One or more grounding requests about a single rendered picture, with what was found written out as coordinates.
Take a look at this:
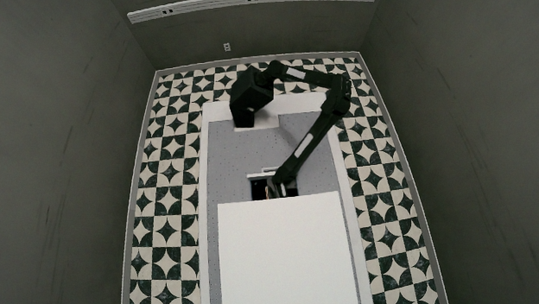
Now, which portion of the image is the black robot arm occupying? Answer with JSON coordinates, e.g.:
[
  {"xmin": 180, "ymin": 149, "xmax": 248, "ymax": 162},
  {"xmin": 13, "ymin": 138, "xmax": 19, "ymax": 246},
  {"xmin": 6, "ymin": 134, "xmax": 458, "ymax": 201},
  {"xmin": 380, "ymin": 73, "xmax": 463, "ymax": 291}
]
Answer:
[{"xmin": 253, "ymin": 60, "xmax": 352, "ymax": 199}]

